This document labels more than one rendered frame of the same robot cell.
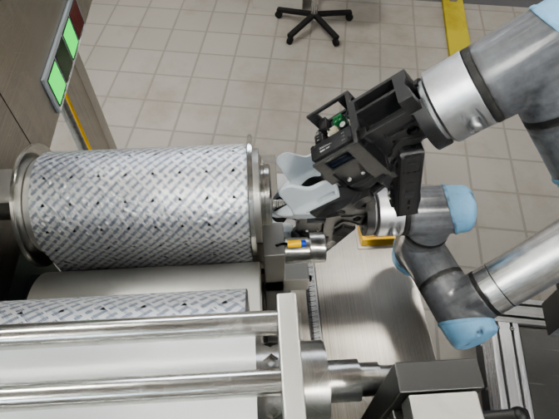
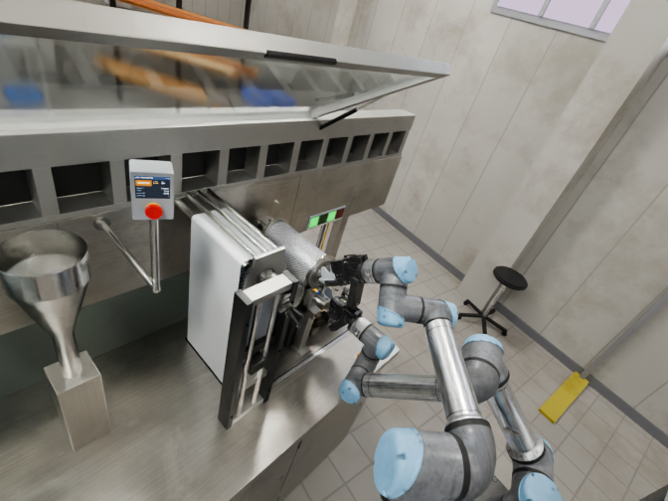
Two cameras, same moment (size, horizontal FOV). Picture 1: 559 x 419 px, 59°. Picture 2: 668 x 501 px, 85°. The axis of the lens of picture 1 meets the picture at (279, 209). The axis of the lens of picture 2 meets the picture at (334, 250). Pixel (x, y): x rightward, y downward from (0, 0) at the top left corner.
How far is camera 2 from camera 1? 0.79 m
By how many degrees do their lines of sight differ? 33
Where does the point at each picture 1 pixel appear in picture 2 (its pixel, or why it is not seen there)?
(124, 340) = (255, 233)
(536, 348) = not seen: outside the picture
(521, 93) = (379, 271)
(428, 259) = (362, 360)
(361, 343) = (317, 377)
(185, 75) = not seen: hidden behind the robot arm
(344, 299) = (329, 362)
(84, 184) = (285, 233)
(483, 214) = not seen: hidden behind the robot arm
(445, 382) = (289, 277)
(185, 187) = (303, 250)
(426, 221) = (368, 338)
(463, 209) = (383, 345)
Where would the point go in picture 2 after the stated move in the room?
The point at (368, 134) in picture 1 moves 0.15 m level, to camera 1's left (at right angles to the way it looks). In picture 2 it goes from (347, 263) to (316, 237)
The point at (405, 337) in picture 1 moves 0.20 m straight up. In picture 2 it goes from (333, 391) to (348, 356)
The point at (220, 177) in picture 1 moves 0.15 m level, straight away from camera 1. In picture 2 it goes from (313, 254) to (337, 241)
